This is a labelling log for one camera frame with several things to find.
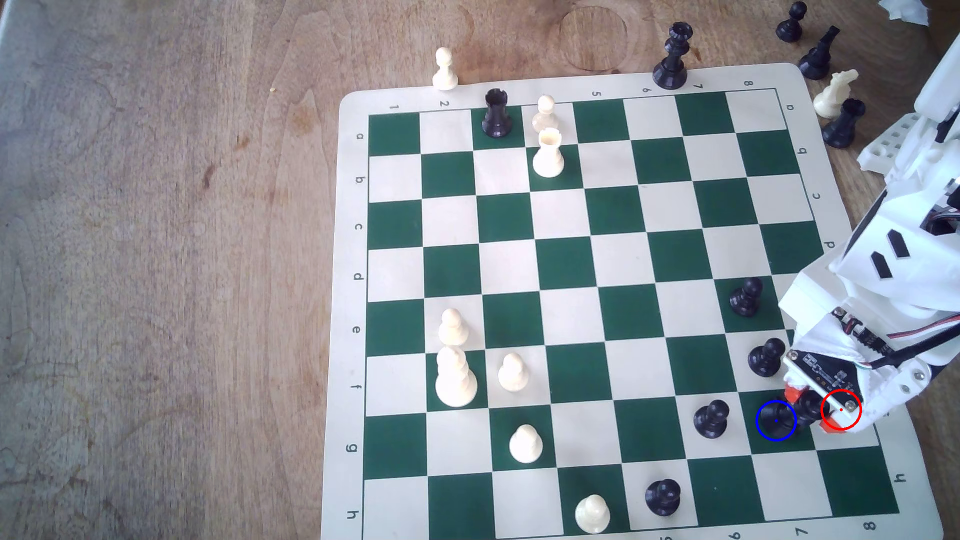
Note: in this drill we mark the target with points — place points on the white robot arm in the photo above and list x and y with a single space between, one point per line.
904 262

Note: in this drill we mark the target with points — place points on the white pawn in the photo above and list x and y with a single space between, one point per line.
445 69
513 373
453 328
526 445
545 112
592 515

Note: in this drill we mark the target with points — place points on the black queen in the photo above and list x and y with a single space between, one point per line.
671 61

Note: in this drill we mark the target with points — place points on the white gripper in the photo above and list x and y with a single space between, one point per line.
895 395

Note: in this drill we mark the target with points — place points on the black camera circuit board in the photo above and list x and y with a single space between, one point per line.
825 369

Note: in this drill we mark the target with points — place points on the white knight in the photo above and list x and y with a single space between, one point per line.
834 96

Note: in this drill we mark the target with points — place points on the black king chess piece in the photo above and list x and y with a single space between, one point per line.
804 411

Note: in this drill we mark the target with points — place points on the crumpled white tissue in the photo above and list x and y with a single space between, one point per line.
904 9

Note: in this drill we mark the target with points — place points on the green and white chess mat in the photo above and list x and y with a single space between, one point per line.
570 262

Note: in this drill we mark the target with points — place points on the white rook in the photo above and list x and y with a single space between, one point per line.
548 155

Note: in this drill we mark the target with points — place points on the black bishop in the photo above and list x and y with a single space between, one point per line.
817 56

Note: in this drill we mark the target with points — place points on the black rook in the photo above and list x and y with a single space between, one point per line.
496 112

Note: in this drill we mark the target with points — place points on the black pawn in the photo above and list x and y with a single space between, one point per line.
766 358
842 126
711 419
746 298
663 497
791 22

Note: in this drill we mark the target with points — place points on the tall white bishop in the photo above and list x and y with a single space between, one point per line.
455 379

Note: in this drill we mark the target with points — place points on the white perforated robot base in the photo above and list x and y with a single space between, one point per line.
889 146

